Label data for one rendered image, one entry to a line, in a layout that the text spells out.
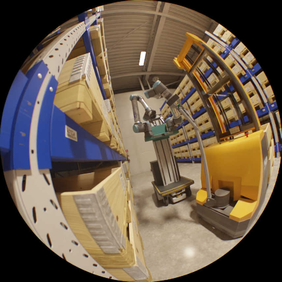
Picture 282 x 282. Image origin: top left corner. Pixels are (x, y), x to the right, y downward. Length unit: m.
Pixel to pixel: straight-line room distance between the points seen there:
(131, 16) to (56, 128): 6.85
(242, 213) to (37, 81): 1.21
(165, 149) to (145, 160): 4.31
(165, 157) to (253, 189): 1.61
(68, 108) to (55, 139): 0.11
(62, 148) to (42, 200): 0.14
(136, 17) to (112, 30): 1.60
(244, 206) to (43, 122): 1.18
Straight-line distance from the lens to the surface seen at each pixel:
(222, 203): 1.10
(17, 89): 0.21
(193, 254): 1.14
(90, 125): 0.63
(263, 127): 2.68
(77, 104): 0.31
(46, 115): 0.25
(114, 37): 7.24
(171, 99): 0.92
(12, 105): 0.20
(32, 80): 0.24
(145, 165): 6.21
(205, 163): 0.97
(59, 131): 0.27
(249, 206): 1.02
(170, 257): 1.14
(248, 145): 0.96
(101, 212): 0.24
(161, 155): 1.94
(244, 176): 0.99
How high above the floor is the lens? 1.01
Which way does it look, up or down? 9 degrees up
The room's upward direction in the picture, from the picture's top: 14 degrees counter-clockwise
